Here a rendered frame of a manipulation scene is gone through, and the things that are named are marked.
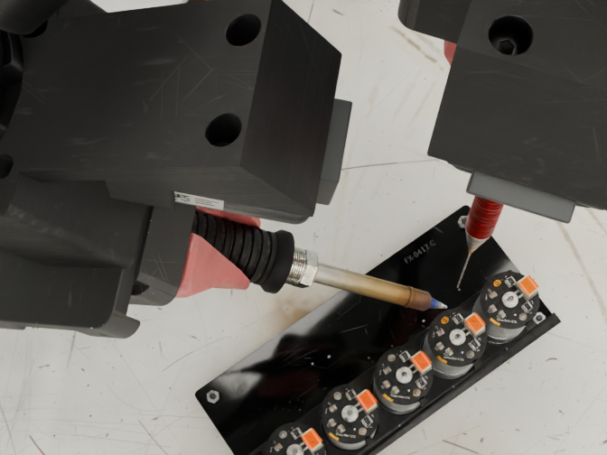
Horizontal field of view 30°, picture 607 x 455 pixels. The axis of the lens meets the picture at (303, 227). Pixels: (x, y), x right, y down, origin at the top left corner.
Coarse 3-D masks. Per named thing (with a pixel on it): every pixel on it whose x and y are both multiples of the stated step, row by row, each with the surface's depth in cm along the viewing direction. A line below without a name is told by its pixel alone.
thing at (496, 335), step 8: (480, 296) 50; (504, 296) 48; (480, 304) 49; (504, 304) 48; (512, 304) 48; (472, 312) 52; (480, 312) 50; (488, 320) 49; (488, 328) 50; (496, 328) 49; (520, 328) 49; (488, 336) 51; (496, 336) 51; (504, 336) 50; (512, 336) 51
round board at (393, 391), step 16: (400, 352) 48; (416, 352) 48; (384, 368) 48; (432, 368) 48; (384, 384) 48; (400, 384) 48; (416, 384) 48; (432, 384) 48; (400, 400) 48; (416, 400) 48
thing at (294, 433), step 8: (288, 424) 47; (296, 424) 47; (304, 424) 47; (288, 432) 47; (296, 432) 47; (272, 440) 47; (280, 440) 47; (288, 440) 47; (296, 440) 47; (272, 448) 47; (280, 448) 47; (304, 448) 47; (320, 448) 47
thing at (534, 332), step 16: (544, 320) 48; (560, 320) 48; (528, 336) 48; (512, 352) 48; (480, 368) 48; (464, 384) 48; (432, 400) 48; (448, 400) 47; (416, 416) 47; (400, 432) 47; (368, 448) 47; (384, 448) 47
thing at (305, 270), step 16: (304, 256) 43; (304, 272) 43; (320, 272) 44; (336, 272) 44; (352, 272) 44; (352, 288) 44; (368, 288) 44; (384, 288) 45; (400, 288) 45; (400, 304) 45; (416, 304) 45
